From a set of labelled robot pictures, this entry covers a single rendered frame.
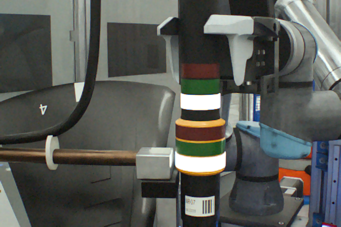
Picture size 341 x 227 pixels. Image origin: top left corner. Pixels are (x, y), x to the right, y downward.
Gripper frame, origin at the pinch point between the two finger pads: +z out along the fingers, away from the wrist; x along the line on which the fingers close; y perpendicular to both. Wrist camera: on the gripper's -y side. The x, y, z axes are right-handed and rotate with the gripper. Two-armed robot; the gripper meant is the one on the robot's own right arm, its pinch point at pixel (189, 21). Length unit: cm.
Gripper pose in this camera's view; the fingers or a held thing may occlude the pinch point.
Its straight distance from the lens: 35.7
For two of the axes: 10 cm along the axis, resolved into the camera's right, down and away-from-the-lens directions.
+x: -8.6, -0.5, 5.1
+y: 0.1, 9.9, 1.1
